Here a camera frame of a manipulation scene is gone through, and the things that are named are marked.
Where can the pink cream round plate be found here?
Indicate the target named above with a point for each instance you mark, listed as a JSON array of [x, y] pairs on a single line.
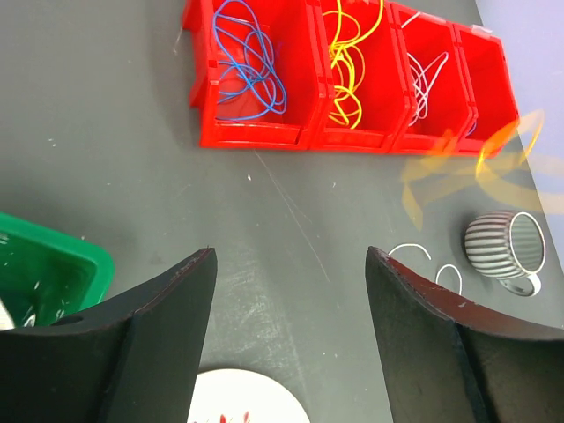
[[237, 395]]

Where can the grey ribbed ceramic mug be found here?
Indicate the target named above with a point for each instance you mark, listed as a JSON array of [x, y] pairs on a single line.
[[508, 246]]

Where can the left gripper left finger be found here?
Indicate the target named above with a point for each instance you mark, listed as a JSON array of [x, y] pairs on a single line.
[[132, 358]]

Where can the green plastic tray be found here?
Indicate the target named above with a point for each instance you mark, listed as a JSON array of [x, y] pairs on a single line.
[[47, 275]]

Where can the red divided plastic bin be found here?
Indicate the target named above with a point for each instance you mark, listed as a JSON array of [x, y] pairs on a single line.
[[347, 76]]

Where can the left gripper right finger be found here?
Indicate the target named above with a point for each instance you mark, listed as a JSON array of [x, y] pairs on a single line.
[[448, 359]]

